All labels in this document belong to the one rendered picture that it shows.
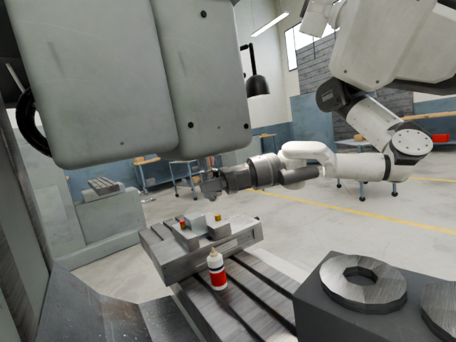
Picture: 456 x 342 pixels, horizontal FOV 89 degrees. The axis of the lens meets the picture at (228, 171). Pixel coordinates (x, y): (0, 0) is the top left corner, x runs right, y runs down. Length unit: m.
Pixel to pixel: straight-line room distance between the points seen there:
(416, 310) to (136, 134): 0.41
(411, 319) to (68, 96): 0.48
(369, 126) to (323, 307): 0.53
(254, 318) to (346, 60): 0.62
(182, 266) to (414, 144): 0.65
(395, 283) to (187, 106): 0.40
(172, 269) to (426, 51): 0.77
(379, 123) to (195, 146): 0.49
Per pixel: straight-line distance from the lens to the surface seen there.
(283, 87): 10.47
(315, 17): 0.74
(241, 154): 5.11
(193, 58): 0.49
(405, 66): 0.66
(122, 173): 7.09
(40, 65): 0.41
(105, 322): 0.66
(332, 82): 0.79
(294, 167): 0.61
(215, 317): 0.60
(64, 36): 0.42
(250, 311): 0.59
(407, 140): 0.67
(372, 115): 0.74
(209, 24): 0.53
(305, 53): 9.87
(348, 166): 0.63
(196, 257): 0.73
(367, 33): 0.65
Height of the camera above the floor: 1.36
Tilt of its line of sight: 10 degrees down
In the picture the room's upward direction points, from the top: 10 degrees counter-clockwise
